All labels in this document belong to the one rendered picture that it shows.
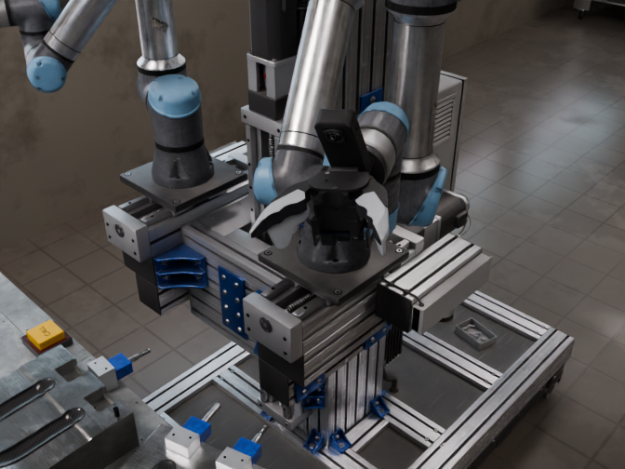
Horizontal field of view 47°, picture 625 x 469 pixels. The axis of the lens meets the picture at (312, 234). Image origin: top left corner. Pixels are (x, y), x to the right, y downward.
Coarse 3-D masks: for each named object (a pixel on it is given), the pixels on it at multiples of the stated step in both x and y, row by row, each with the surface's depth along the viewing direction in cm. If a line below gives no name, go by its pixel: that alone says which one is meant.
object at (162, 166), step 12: (156, 144) 169; (204, 144) 172; (156, 156) 171; (168, 156) 168; (180, 156) 168; (192, 156) 169; (204, 156) 172; (156, 168) 171; (168, 168) 169; (180, 168) 170; (192, 168) 170; (204, 168) 172; (156, 180) 172; (168, 180) 170; (180, 180) 170; (192, 180) 170; (204, 180) 173
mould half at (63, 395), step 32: (64, 352) 145; (0, 384) 138; (32, 384) 138; (64, 384) 137; (96, 384) 137; (32, 416) 131; (96, 416) 131; (128, 416) 131; (0, 448) 125; (64, 448) 125; (96, 448) 128; (128, 448) 135
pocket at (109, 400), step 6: (96, 390) 136; (102, 390) 137; (90, 396) 136; (96, 396) 137; (102, 396) 138; (108, 396) 137; (90, 402) 136; (96, 402) 137; (102, 402) 137; (108, 402) 137; (114, 402) 136; (96, 408) 136; (102, 408) 136
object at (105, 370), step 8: (144, 352) 154; (96, 360) 148; (104, 360) 148; (112, 360) 150; (120, 360) 150; (128, 360) 150; (88, 368) 148; (96, 368) 146; (104, 368) 146; (112, 368) 146; (120, 368) 148; (128, 368) 150; (96, 376) 146; (104, 376) 145; (112, 376) 147; (120, 376) 149; (104, 384) 146; (112, 384) 148
